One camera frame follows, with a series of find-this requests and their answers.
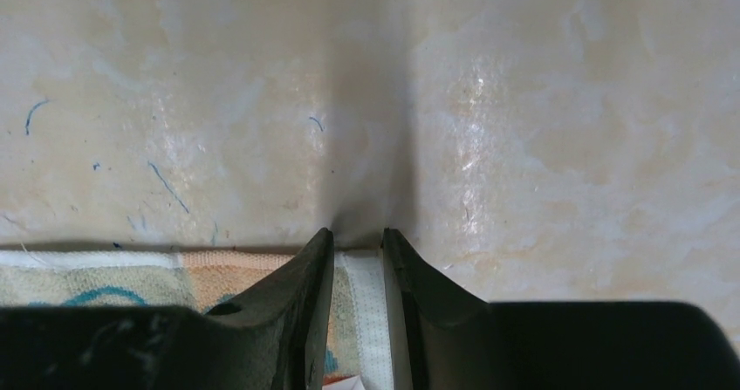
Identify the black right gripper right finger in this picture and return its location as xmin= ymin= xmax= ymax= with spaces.
xmin=382 ymin=229 xmax=739 ymax=389

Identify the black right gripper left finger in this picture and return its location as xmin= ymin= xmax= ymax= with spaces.
xmin=1 ymin=229 xmax=334 ymax=389

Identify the patterned teal yellow towel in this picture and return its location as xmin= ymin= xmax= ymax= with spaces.
xmin=1 ymin=249 xmax=394 ymax=389

